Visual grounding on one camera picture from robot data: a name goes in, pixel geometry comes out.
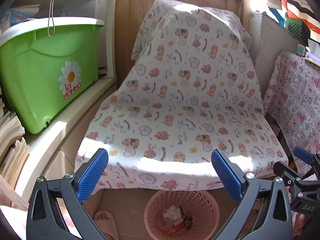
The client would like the white tissue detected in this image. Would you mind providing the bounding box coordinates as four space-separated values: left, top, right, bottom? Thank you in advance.
162 205 181 221

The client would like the red white snack wrapper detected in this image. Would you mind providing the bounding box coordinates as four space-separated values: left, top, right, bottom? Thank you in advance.
159 225 185 235

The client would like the black rectangular small box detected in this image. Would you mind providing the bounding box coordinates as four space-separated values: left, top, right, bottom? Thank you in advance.
179 206 185 224

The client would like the pink slipper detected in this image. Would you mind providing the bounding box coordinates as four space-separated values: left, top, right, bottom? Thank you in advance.
93 211 119 240

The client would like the pink plastic waste basket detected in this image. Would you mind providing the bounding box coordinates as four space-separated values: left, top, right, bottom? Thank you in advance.
144 190 220 240

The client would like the bear-print chair cover cloth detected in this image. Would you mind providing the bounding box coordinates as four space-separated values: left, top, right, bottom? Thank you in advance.
75 0 288 191

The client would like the green mesh basket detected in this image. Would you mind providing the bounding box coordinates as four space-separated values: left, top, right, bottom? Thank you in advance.
284 17 310 46

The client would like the green plastic storage box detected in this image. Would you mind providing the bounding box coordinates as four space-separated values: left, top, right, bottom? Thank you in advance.
1 17 104 134

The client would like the white shelf unit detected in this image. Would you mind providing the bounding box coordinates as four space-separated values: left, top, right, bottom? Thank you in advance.
0 0 118 81

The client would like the hanging string loop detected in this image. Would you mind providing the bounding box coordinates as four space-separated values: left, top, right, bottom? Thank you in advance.
47 0 59 38

